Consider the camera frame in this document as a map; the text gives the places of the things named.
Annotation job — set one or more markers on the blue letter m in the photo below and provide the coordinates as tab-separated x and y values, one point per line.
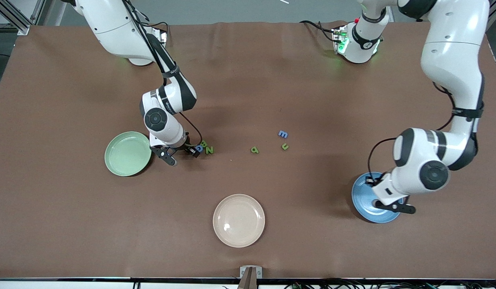
283	134

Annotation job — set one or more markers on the blue plate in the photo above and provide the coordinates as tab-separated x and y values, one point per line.
362	200

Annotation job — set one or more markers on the beige camera mount pole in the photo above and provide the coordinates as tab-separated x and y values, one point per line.
248	281

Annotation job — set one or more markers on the grey metal bracket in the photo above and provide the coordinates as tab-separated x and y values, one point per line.
242	273

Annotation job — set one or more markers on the green letter u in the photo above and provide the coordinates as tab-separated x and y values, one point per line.
285	148

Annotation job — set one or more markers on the green plate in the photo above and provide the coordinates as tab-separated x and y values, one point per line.
127	154

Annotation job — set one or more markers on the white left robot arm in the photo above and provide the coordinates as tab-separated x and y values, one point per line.
452	60

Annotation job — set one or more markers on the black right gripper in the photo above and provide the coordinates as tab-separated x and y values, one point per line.
187	147

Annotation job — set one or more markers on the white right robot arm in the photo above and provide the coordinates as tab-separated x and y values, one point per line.
119	32

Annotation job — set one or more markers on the beige plate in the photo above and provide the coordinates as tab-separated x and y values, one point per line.
238	220

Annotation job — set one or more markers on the green letter N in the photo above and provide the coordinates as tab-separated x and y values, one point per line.
209	150

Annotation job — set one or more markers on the brown table cover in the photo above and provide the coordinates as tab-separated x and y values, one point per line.
272	80

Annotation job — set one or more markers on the green letter a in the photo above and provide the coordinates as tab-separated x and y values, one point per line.
255	150

